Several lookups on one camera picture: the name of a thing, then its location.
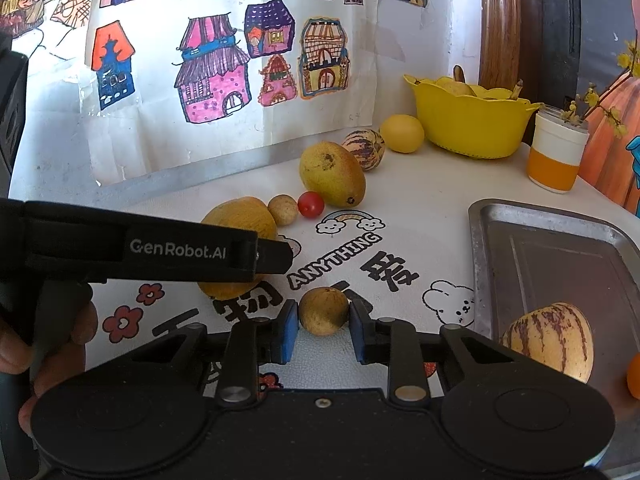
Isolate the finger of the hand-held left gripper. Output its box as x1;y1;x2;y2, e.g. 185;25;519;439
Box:
235;239;294;282

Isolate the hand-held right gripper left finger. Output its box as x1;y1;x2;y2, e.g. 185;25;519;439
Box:
125;300;301;407

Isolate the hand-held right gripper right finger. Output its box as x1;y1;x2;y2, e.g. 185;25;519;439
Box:
348;301;518;407

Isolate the small round brown fruit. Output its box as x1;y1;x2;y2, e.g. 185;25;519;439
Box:
298;286;351;337
267;194;300;226

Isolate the large yellow-brown mango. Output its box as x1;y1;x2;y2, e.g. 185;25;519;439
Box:
197;196;278;301

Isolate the red cherry tomato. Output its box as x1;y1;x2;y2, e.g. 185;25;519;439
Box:
297;191;326;219

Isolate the yellow pear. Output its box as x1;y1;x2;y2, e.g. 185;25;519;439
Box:
480;80;525;101
435;65;478;97
299;141;367;209
380;114;426;154

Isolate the striped pepino melon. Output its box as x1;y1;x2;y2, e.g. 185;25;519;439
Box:
341;129;386;160
500;302;596;385

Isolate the yellow pear back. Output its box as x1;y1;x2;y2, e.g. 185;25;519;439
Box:
380;114;426;154

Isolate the metal tray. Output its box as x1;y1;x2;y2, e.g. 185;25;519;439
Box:
467;198;640;476

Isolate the person's left hand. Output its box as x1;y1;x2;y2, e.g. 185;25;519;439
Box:
0;287;99;433

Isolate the houses drawing on paper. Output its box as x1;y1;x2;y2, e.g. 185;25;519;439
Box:
82;0;381;186

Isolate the printed white table cloth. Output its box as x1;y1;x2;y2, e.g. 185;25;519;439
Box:
10;140;640;396

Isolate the yellow plastic bowl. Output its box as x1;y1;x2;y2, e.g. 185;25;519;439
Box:
403;74;545;161

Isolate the white and orange cup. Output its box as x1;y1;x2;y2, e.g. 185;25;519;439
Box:
526;105;591;194

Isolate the small orange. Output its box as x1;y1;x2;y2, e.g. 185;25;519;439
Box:
626;352;640;401

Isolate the dark door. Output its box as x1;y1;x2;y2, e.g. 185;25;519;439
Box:
522;0;640;106

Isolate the yellow flower twig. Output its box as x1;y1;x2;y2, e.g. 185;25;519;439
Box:
560;40;640;138

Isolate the orange dress figure wall poster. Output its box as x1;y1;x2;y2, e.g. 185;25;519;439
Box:
582;50;640;218

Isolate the wooden door frame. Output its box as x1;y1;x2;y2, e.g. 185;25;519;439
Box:
479;0;525;92

